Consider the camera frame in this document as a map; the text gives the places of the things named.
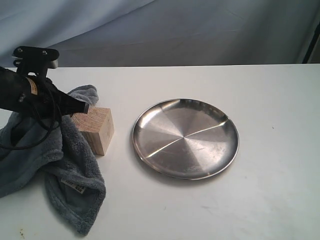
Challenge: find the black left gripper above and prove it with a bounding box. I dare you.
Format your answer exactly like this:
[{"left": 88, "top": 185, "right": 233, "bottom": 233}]
[{"left": 0, "top": 67, "right": 89, "bottom": 120}]

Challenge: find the round stainless steel plate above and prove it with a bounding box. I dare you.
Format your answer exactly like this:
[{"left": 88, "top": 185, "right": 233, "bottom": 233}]
[{"left": 131, "top": 98, "right": 240, "bottom": 181}]

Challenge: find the light wooden cube block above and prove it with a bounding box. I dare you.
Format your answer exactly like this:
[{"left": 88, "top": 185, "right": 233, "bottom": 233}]
[{"left": 71, "top": 106, "right": 114, "bottom": 156}]

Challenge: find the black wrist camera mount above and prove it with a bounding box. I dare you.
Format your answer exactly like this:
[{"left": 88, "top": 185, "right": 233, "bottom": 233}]
[{"left": 12, "top": 46, "right": 60, "bottom": 80}]

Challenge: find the black camera cable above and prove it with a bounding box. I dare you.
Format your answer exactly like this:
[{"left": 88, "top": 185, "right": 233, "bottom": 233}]
[{"left": 0, "top": 79, "right": 62, "bottom": 151}]

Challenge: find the black stand pole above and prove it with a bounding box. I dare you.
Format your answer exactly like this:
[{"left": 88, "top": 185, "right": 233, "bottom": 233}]
[{"left": 299, "top": 12, "right": 320, "bottom": 64}]

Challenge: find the grey fleece towel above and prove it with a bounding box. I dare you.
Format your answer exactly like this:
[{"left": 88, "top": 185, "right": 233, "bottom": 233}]
[{"left": 0, "top": 77, "right": 107, "bottom": 236}]

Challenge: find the grey backdrop curtain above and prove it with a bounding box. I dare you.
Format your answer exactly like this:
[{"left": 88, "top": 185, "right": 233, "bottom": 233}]
[{"left": 0, "top": 0, "right": 320, "bottom": 67}]

